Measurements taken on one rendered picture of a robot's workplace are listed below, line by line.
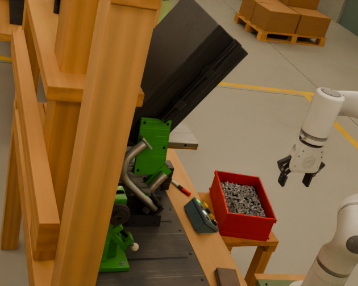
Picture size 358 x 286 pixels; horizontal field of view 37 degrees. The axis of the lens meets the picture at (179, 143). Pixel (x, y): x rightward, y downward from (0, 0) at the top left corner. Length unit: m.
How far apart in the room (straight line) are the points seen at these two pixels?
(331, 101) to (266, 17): 6.36
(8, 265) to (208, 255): 1.40
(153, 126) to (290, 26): 6.37
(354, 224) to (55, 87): 0.95
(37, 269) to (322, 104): 1.00
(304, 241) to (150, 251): 2.10
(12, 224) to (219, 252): 1.39
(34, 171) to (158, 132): 0.58
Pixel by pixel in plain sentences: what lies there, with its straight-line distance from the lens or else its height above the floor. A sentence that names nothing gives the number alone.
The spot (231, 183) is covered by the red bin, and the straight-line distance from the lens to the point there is 2.42.
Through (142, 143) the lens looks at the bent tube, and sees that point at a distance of 1.86.
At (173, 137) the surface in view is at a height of 1.13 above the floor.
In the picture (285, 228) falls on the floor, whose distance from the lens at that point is 3.87.
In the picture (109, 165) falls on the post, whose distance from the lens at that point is 1.13.
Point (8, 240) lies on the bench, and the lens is 3.09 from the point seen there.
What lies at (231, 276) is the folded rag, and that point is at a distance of 1.85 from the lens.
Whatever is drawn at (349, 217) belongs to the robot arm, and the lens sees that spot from 1.71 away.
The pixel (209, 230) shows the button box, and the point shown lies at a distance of 2.03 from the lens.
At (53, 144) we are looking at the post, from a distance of 1.54.
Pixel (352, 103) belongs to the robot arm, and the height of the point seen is 1.58.
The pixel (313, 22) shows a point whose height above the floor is 0.35.
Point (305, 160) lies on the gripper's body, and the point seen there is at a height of 1.40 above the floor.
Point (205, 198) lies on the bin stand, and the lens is 2.40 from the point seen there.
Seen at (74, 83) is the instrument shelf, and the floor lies 1.54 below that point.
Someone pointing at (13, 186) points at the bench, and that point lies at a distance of 2.87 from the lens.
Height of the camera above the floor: 2.11
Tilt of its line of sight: 28 degrees down
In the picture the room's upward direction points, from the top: 16 degrees clockwise
